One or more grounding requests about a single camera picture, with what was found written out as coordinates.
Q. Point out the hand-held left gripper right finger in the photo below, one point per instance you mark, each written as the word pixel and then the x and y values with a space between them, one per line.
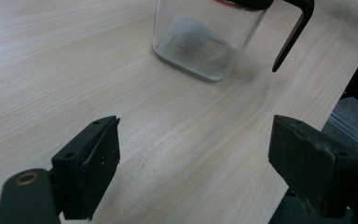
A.
pixel 304 165

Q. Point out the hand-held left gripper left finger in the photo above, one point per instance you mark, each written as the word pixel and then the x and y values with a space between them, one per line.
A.
pixel 87 168

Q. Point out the glass jar with black lid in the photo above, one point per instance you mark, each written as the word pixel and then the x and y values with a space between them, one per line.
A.
pixel 195 46

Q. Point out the metal floor rail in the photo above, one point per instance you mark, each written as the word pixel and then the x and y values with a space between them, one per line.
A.
pixel 354 128

